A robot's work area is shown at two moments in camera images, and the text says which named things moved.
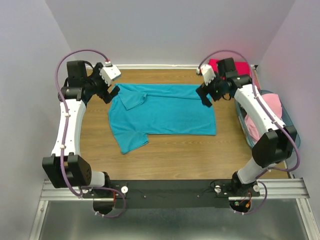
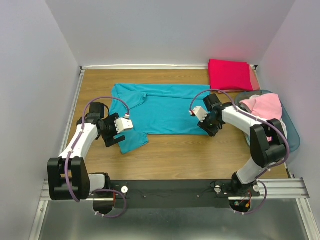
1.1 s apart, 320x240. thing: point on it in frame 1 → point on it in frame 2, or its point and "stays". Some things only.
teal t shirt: (140, 109) stays
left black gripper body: (98, 85) → (110, 131)
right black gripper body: (215, 90) → (210, 126)
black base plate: (170, 194) stays
